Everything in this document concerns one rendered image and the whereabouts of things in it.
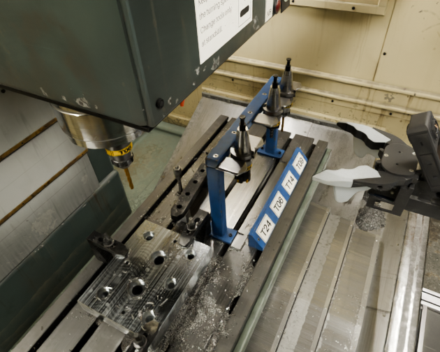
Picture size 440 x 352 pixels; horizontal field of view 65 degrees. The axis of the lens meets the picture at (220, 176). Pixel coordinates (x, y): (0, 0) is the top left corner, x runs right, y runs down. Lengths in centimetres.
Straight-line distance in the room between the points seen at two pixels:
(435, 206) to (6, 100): 96
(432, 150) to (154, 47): 37
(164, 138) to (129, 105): 167
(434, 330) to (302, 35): 139
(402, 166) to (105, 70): 42
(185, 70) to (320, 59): 115
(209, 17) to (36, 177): 83
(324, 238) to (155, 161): 99
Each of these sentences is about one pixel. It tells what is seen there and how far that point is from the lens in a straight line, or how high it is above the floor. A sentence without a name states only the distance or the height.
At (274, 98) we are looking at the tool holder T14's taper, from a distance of 104.
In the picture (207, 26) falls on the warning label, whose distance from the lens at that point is 45.
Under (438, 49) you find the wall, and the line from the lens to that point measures 147.
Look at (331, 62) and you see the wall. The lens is 153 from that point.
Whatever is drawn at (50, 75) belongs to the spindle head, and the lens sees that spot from 45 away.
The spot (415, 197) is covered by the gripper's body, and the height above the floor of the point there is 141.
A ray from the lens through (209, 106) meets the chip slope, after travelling 182.
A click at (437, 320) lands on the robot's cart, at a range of 196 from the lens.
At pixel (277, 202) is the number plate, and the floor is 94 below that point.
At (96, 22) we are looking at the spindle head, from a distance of 36.
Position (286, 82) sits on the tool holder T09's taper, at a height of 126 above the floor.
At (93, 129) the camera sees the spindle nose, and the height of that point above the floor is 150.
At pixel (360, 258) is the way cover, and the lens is 137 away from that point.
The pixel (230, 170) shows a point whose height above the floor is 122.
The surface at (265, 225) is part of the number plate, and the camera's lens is 110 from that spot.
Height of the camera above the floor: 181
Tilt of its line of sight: 44 degrees down
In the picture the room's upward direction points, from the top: 4 degrees counter-clockwise
